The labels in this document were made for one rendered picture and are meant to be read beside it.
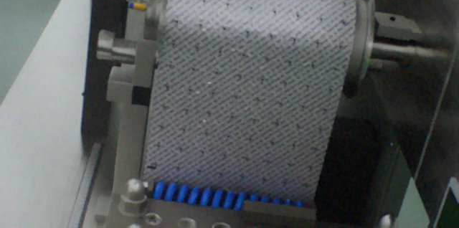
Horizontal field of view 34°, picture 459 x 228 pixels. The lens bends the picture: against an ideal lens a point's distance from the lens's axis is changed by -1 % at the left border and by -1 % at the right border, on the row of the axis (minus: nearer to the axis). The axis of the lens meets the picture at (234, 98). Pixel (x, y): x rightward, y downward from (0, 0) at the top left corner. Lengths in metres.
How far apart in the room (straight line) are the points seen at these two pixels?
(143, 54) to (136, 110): 0.09
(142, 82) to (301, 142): 0.23
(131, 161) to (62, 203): 0.15
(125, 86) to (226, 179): 0.19
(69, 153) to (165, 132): 0.36
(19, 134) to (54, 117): 0.09
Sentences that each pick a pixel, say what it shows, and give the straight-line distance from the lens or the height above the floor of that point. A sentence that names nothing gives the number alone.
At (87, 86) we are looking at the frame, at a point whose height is 0.99.
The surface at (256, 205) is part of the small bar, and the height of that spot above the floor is 1.05.
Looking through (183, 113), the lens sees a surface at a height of 1.14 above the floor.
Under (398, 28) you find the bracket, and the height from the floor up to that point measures 1.29.
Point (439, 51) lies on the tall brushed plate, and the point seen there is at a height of 1.30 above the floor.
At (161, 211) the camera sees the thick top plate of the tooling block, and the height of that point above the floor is 1.03.
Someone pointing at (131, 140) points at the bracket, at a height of 1.04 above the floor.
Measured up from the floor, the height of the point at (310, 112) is 1.17.
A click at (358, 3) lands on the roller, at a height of 1.31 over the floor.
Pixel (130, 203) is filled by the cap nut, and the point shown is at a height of 1.05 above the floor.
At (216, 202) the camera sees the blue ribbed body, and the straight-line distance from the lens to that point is 1.01.
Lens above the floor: 1.60
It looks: 26 degrees down
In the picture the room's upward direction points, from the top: 11 degrees clockwise
